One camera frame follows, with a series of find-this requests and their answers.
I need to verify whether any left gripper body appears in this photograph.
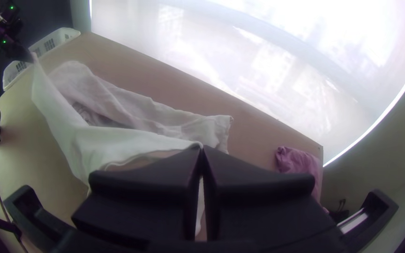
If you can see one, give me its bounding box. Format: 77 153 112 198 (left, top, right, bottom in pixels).
0 34 35 65

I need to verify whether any white laundry basket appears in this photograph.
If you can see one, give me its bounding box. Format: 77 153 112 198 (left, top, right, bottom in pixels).
2 27 82 92

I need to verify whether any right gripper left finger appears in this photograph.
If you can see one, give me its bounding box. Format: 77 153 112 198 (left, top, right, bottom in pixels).
71 144 203 247

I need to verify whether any pink garment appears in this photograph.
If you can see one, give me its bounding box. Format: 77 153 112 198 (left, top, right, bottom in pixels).
275 146 330 214

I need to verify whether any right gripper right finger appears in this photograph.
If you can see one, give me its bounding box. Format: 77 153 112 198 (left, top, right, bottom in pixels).
202 145 338 244

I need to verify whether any white t-shirt with orange print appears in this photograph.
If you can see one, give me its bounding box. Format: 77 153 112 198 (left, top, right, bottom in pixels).
30 52 234 237

